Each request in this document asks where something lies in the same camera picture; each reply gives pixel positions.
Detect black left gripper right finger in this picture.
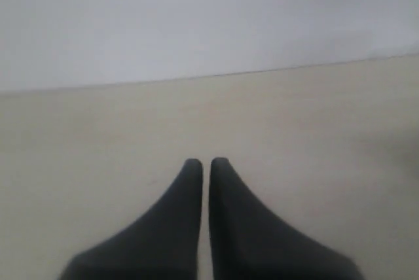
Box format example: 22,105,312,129
208,158,364,279

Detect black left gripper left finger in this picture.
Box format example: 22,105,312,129
60,158,203,280

